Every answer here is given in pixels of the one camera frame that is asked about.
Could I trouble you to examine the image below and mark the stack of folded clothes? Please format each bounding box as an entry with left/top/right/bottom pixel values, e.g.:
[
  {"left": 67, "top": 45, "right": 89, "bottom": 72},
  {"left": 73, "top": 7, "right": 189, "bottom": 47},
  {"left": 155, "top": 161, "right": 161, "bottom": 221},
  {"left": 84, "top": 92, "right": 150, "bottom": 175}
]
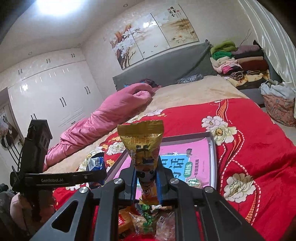
[{"left": 210, "top": 41, "right": 270, "bottom": 90}]

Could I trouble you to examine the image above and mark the blue wafer packet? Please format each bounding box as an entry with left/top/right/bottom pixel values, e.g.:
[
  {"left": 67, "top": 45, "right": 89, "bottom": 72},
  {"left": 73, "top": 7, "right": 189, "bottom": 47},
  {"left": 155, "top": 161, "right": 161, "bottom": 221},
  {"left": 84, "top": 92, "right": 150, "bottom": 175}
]
[{"left": 86, "top": 156, "right": 107, "bottom": 189}]

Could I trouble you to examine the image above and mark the clear pastry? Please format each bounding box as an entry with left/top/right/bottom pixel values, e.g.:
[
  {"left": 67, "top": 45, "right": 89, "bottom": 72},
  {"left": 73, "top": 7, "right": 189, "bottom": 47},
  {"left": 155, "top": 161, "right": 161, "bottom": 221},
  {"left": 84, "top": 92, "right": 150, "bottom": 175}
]
[{"left": 155, "top": 211, "right": 176, "bottom": 241}]

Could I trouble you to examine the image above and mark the orange rice cake packet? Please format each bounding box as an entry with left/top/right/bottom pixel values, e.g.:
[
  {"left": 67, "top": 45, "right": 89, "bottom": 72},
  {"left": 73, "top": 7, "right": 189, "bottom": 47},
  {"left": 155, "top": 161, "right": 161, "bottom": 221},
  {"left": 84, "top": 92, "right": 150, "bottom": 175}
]
[{"left": 118, "top": 207, "right": 133, "bottom": 234}]

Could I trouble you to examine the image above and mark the grey headboard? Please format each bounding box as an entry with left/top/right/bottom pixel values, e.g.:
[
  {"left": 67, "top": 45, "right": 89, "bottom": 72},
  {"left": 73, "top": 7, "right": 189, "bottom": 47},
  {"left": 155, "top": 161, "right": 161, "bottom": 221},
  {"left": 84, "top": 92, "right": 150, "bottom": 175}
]
[{"left": 113, "top": 40, "right": 216, "bottom": 91}]

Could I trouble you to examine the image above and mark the beige bed sheet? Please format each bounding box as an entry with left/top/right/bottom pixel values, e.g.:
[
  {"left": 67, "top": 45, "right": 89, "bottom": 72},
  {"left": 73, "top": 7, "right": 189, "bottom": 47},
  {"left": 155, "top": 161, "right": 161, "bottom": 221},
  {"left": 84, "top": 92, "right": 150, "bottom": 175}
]
[{"left": 45, "top": 75, "right": 247, "bottom": 173}]

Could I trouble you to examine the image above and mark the black green pea snack pack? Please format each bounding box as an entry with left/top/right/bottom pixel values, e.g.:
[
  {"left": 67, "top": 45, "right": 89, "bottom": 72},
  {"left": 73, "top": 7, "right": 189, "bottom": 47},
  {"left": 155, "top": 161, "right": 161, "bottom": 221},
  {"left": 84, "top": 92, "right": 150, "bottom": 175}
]
[{"left": 135, "top": 203, "right": 159, "bottom": 229}]

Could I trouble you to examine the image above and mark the blue patterned cloth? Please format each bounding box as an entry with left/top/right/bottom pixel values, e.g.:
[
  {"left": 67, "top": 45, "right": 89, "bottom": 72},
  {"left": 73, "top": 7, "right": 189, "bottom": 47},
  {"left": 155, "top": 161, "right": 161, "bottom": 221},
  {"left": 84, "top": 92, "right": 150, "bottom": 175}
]
[{"left": 177, "top": 74, "right": 204, "bottom": 84}]

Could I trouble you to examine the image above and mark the flower triptych wall painting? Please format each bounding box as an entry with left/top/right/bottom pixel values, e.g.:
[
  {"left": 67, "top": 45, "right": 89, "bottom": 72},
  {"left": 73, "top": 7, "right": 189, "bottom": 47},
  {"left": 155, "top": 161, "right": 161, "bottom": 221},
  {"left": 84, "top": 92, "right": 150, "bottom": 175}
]
[{"left": 109, "top": 3, "right": 199, "bottom": 70}]

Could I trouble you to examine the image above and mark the white wardrobe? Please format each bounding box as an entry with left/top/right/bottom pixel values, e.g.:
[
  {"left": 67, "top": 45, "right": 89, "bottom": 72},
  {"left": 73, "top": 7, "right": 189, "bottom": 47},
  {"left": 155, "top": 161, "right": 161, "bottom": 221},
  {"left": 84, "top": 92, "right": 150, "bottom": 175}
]
[{"left": 1, "top": 48, "right": 103, "bottom": 146}]

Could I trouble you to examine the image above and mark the floral basket with clothes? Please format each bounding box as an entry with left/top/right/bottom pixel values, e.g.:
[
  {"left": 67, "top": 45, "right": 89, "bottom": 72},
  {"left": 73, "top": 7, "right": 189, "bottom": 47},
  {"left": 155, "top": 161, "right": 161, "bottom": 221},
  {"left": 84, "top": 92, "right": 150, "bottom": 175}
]
[{"left": 259, "top": 79, "right": 295, "bottom": 127}]

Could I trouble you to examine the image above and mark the white satin curtain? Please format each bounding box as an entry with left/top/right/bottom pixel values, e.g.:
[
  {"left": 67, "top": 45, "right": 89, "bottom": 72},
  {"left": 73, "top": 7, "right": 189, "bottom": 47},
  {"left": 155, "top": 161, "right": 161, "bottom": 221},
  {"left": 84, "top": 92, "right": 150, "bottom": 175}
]
[{"left": 238, "top": 0, "right": 296, "bottom": 119}]

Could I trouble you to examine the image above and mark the yellow cow snack packet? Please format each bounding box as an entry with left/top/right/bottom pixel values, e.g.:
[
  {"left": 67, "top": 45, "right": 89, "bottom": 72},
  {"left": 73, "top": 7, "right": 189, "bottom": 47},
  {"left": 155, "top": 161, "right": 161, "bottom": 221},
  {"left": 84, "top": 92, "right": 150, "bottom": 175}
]
[{"left": 117, "top": 120, "right": 164, "bottom": 205}]

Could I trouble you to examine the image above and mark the dark shallow box tray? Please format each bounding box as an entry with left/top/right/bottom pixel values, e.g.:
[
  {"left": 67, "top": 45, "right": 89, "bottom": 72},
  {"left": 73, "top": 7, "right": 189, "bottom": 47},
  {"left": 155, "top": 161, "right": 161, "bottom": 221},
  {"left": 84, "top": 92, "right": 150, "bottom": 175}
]
[{"left": 102, "top": 132, "right": 217, "bottom": 188}]

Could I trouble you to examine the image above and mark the green label rice cracker pack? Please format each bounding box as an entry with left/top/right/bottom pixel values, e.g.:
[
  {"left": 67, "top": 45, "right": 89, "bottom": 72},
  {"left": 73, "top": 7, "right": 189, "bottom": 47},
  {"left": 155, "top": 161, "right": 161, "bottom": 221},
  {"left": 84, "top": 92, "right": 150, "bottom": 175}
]
[{"left": 130, "top": 213, "right": 149, "bottom": 235}]

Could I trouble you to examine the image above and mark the pink Chinese workbook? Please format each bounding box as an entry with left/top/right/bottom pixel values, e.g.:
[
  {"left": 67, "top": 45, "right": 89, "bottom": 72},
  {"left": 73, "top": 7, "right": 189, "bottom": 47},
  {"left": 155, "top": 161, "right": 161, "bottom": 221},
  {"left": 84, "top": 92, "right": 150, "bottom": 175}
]
[{"left": 119, "top": 136, "right": 212, "bottom": 200}]

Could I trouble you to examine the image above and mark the pink quilt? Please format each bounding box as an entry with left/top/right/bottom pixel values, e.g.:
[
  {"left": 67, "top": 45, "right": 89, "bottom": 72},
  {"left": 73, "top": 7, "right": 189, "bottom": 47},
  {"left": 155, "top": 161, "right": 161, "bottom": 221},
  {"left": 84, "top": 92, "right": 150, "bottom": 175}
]
[{"left": 43, "top": 83, "right": 154, "bottom": 171}]

